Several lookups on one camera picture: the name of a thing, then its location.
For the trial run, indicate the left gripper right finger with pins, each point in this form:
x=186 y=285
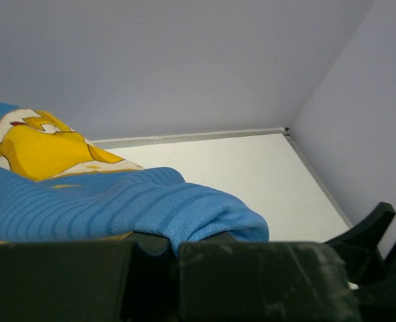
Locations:
x=263 y=281

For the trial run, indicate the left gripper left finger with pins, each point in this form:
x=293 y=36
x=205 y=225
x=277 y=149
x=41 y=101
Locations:
x=117 y=279

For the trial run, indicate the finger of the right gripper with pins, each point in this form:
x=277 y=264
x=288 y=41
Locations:
x=358 y=247
x=377 y=302

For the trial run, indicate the yellow pillowcase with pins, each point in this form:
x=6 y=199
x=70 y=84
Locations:
x=57 y=186

